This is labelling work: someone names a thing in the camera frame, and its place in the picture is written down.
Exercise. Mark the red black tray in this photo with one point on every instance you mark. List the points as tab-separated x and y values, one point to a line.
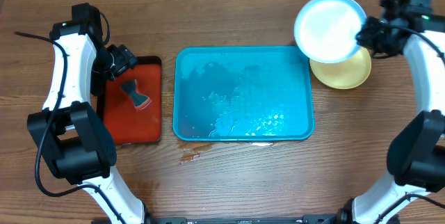
126	124

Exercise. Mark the blue plastic tray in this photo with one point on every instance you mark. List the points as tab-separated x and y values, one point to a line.
235	94

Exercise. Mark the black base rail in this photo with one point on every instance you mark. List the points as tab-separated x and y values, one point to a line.
306	219

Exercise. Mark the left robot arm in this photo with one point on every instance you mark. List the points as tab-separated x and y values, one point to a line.
76	152

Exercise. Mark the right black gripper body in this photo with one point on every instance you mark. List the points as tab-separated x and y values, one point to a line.
374	37

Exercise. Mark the light blue plate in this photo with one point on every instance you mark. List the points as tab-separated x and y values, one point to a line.
325	30

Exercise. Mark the yellow-green plate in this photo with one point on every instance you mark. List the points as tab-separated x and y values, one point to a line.
344	75

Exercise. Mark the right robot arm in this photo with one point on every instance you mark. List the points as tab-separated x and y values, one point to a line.
415	160

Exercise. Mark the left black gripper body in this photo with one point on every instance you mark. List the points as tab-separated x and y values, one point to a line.
112	64

